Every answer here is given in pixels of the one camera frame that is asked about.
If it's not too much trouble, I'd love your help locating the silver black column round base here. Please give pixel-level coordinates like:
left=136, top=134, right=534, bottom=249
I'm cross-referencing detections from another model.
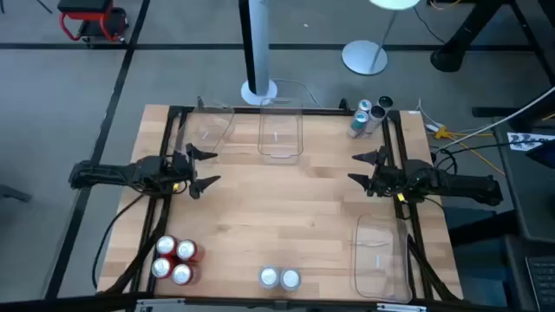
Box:
left=238, top=0, right=278, bottom=107

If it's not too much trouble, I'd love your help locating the grey furniture leg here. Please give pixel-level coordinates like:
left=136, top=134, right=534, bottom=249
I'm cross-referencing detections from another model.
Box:
left=0, top=184, right=34, bottom=204

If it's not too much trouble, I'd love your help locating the black sleeved cable bundle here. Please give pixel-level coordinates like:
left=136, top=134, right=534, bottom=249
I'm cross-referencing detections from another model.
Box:
left=103, top=197, right=173, bottom=296
left=406, top=236, right=460, bottom=302

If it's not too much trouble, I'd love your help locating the black desk leg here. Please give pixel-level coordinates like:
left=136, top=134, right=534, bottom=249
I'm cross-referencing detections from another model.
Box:
left=430, top=0, right=515, bottom=74

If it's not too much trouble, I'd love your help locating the thick white cable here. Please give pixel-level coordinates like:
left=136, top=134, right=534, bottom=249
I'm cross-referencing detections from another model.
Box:
left=431, top=85, right=555, bottom=153

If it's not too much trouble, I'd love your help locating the yellow floor cable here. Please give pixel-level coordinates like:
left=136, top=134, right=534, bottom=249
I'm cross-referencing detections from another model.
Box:
left=435, top=125, right=506, bottom=177

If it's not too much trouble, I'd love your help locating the white printed paper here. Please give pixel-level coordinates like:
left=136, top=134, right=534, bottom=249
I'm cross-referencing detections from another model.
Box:
left=506, top=132, right=555, bottom=153

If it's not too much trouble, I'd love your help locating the black keyboard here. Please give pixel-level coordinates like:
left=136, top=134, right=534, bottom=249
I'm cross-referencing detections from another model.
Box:
left=525, top=255, right=555, bottom=312

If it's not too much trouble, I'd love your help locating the clear plastic bin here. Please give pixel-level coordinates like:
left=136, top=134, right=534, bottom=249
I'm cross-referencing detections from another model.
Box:
left=257, top=97, right=304, bottom=159
left=173, top=98, right=238, bottom=164
left=353, top=213, right=413, bottom=303

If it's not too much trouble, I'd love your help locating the red soda can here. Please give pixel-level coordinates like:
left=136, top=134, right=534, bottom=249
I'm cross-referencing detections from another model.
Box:
left=150, top=257, right=174, bottom=280
left=176, top=238, right=204, bottom=263
left=155, top=235, right=179, bottom=257
left=171, top=263, right=199, bottom=286

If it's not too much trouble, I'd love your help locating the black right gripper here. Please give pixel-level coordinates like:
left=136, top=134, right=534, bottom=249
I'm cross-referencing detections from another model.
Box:
left=347, top=146, right=408, bottom=198

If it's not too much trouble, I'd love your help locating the thin black cable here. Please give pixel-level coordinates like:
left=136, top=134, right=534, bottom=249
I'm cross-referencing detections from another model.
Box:
left=91, top=192, right=147, bottom=290

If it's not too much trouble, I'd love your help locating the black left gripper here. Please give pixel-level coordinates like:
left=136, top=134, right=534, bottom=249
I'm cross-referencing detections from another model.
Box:
left=171, top=142, right=222, bottom=200

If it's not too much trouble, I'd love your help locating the dark grey desk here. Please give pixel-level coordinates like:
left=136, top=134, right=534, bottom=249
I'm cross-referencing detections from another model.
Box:
left=492, top=116, right=555, bottom=244

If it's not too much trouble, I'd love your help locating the thin grey floor cable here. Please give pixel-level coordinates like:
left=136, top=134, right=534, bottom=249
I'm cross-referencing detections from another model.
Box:
left=271, top=77, right=325, bottom=109

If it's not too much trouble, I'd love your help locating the red black rolling stool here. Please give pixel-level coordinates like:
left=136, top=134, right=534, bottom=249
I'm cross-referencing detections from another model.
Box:
left=56, top=0, right=130, bottom=44

